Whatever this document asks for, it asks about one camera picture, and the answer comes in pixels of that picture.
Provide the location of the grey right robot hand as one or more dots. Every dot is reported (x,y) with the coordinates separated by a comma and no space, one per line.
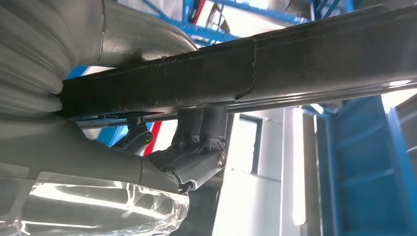
(65,153)

